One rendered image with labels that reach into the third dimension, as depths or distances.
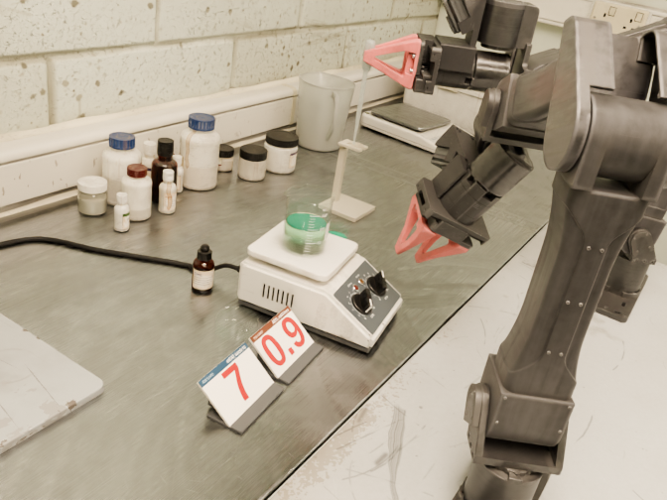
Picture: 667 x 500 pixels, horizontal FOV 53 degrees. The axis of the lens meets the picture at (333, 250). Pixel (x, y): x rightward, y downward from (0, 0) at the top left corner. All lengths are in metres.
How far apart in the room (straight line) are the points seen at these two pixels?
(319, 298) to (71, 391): 0.31
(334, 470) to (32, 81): 0.76
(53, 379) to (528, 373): 0.49
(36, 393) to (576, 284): 0.54
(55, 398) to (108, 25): 0.68
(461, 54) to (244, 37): 0.64
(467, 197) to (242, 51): 0.80
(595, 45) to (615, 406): 0.52
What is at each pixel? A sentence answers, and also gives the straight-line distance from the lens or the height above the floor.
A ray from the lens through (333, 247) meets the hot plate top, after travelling 0.92.
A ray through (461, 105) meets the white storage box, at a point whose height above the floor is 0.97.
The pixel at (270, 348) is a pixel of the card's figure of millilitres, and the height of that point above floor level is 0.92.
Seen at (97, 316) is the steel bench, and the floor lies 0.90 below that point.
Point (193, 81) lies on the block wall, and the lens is 1.40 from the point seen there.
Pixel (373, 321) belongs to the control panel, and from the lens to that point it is 0.88.
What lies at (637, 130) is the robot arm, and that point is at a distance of 0.54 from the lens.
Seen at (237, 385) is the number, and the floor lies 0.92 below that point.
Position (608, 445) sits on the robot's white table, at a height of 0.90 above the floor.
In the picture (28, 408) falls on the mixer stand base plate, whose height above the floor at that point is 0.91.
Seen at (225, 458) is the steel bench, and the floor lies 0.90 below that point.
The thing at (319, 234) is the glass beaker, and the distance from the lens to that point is 0.87.
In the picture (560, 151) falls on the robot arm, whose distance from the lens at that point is 0.53.
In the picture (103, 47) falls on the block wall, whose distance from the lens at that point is 1.23.
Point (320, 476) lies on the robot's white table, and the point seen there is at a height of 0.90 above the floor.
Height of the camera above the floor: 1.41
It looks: 27 degrees down
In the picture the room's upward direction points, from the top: 10 degrees clockwise
